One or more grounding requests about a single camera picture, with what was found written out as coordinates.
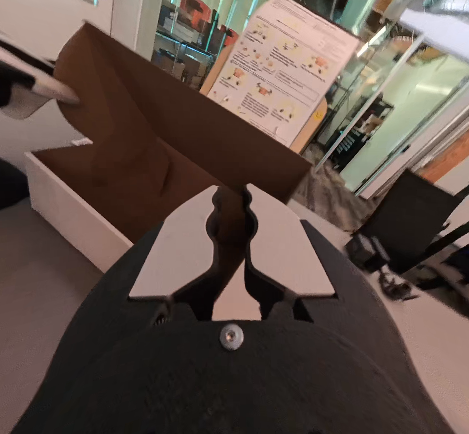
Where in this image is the white cardboard box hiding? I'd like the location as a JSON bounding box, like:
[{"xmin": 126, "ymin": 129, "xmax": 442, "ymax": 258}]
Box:
[{"xmin": 24, "ymin": 20, "xmax": 313, "ymax": 274}]

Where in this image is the printed instruction poster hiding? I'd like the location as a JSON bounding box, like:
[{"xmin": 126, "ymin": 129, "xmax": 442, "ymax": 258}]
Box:
[{"xmin": 206, "ymin": 0, "xmax": 362, "ymax": 147}]

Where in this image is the black box-shaped device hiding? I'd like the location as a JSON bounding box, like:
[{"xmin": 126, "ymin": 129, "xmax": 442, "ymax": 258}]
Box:
[{"xmin": 344, "ymin": 234, "xmax": 390, "ymax": 272}]

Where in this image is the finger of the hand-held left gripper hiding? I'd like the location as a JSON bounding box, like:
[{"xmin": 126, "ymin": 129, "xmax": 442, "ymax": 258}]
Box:
[
  {"xmin": 0, "ymin": 46, "xmax": 80, "ymax": 106},
  {"xmin": 0, "ymin": 90, "xmax": 50, "ymax": 120}
]

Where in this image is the small black clamp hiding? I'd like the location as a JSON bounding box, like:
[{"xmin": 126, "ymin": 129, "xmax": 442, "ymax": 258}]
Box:
[{"xmin": 379, "ymin": 273, "xmax": 419, "ymax": 301}]

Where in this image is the storage shelf with boxes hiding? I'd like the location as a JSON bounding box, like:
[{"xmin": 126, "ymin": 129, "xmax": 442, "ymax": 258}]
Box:
[{"xmin": 154, "ymin": 0, "xmax": 240, "ymax": 88}]

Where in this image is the black office chair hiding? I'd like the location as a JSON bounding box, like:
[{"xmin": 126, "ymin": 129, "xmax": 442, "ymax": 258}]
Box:
[{"xmin": 352, "ymin": 168, "xmax": 469, "ymax": 277}]

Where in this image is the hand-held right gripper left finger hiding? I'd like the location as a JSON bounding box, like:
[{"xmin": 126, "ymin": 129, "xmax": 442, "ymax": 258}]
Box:
[{"xmin": 128, "ymin": 185, "xmax": 243, "ymax": 321}]

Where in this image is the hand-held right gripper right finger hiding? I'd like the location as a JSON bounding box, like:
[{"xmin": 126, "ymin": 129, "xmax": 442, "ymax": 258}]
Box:
[{"xmin": 243, "ymin": 184, "xmax": 336, "ymax": 321}]

